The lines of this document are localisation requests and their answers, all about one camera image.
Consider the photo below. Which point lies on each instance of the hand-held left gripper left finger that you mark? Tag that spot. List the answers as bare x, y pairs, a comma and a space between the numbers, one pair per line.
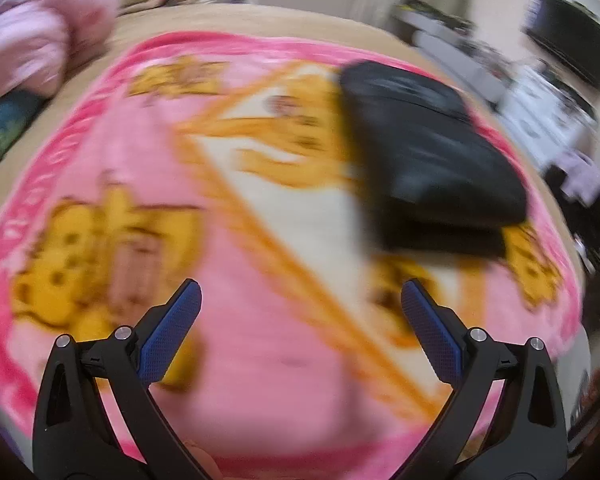
172, 330

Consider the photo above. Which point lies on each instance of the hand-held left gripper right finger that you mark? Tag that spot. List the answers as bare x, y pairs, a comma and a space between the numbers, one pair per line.
430, 330

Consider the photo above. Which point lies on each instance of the black leather jacket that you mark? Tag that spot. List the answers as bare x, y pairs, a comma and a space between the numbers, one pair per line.
420, 160

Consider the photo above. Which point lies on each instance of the chair with clothes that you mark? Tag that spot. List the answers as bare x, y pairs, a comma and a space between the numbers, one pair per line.
595, 230

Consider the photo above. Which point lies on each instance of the pink printed blanket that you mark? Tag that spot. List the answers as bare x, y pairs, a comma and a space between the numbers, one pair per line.
255, 360

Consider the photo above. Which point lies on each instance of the lilac cloth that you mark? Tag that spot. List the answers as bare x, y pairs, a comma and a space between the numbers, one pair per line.
582, 175

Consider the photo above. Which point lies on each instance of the white dresser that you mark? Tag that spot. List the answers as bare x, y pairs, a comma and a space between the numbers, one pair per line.
535, 110

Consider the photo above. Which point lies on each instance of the blue floral duvet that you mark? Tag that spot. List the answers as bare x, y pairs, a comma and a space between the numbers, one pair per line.
5, 130

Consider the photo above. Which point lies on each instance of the grey vanity desk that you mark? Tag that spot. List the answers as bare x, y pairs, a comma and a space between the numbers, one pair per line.
455, 55

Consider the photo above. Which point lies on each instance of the bed with beige sheet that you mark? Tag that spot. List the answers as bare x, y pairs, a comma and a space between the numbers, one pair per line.
230, 20

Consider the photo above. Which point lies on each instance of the black television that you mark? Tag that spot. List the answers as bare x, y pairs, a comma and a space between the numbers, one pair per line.
575, 40

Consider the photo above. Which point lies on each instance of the pink quilt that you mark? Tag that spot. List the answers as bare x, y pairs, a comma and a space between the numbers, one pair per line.
35, 35

